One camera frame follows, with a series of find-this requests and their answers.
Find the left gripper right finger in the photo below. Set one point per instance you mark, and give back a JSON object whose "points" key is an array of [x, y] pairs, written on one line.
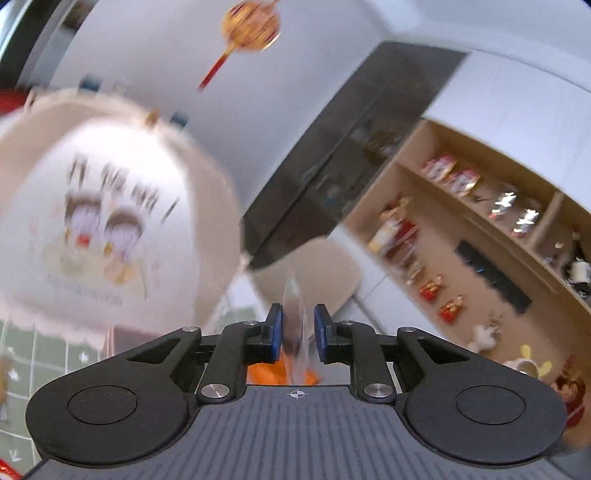
{"points": [[357, 346]]}

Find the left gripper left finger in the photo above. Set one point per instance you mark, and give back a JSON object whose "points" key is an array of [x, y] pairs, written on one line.
{"points": [[228, 356]]}

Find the clear snack packet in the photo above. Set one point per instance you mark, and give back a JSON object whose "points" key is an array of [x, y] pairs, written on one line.
{"points": [[295, 333]]}

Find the orange plastic bag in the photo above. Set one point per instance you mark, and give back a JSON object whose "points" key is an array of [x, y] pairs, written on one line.
{"points": [[277, 373]]}

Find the beige dining chair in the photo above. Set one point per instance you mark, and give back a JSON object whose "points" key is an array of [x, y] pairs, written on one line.
{"points": [[324, 271]]}

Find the red figurine left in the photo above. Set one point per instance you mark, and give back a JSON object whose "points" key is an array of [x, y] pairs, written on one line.
{"points": [[431, 290]]}

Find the red figurine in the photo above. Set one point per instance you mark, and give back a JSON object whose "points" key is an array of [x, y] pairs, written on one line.
{"points": [[431, 290], [452, 309]]}

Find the red figurine right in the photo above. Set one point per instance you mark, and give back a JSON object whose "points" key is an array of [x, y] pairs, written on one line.
{"points": [[452, 309]]}

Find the pink food cover tent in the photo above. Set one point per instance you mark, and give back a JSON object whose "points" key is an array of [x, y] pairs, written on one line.
{"points": [[110, 217]]}

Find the dark glass cabinet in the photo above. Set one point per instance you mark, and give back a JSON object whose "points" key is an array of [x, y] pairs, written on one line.
{"points": [[345, 148]]}

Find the green grid tablecloth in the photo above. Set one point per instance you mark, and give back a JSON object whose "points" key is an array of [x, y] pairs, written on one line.
{"points": [[33, 360]]}

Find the red gold hanging ornament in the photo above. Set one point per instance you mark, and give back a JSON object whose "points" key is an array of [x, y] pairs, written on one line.
{"points": [[249, 26]]}

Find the wooden wall shelf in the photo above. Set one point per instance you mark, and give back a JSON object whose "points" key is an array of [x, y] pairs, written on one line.
{"points": [[508, 240]]}

